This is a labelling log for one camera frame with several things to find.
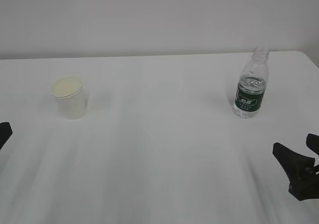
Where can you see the clear water bottle green label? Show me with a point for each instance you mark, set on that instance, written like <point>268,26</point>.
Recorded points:
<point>252,84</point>

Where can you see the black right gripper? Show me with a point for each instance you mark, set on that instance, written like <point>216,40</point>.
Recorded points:
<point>301,170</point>

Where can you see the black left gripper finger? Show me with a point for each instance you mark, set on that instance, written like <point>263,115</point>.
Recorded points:
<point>5,133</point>

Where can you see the white paper cup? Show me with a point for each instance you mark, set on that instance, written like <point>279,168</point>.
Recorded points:
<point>71,101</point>

